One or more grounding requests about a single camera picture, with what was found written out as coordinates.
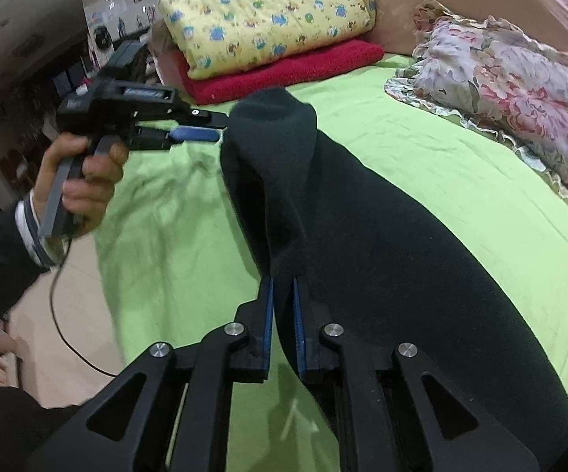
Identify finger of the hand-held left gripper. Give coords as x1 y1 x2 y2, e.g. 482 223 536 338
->
129 125 222 152
163 107 229 129

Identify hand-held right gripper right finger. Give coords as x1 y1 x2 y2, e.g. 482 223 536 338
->
291 276 543 472

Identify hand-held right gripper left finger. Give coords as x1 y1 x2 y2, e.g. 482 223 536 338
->
24 276 276 472

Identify dark green pants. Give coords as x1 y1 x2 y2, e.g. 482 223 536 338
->
219 87 568 472

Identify person's left forearm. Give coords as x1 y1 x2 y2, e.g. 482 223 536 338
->
0 192 70 342

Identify person's left hand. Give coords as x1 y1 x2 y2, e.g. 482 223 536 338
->
32 133 130 241

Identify red towel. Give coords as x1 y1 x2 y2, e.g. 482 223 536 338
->
173 39 385 105

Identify yellow printed quilt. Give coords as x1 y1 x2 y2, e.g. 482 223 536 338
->
156 0 379 81

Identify green bed sheet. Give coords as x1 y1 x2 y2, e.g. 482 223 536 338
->
94 52 568 472

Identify person's dark clothing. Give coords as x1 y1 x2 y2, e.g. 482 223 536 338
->
0 378 85 472

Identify floral ruffled pillow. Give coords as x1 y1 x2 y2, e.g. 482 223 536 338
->
383 0 568 220

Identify black cable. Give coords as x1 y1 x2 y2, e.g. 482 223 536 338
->
49 226 117 378

